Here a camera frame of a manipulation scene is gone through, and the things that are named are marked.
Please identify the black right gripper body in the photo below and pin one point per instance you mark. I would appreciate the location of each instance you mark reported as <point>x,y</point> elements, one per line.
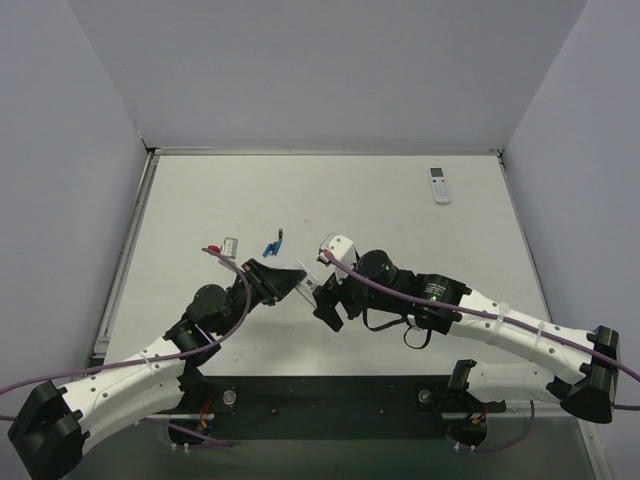
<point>327,304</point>

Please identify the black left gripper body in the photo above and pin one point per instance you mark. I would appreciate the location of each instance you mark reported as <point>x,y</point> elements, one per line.
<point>258,281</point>

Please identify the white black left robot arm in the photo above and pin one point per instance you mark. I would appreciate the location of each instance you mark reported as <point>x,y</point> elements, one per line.
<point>58,425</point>

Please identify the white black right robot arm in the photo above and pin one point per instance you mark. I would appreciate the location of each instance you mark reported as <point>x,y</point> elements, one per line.
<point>575,369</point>

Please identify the small white remote control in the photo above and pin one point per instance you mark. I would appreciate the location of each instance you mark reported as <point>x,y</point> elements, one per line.
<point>439,186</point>

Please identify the blue battery at edge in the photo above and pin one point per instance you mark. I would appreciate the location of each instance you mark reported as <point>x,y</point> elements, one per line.
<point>268,250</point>

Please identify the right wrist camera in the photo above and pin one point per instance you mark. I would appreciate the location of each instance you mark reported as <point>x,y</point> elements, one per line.
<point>341,248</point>

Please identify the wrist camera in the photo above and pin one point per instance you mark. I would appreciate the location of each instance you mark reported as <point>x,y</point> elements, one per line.
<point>341,248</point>
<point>227,248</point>

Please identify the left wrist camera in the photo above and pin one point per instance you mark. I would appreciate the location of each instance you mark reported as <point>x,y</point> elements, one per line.
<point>227,248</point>

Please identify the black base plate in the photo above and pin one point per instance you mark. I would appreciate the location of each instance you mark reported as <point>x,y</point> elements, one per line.
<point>251,408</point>

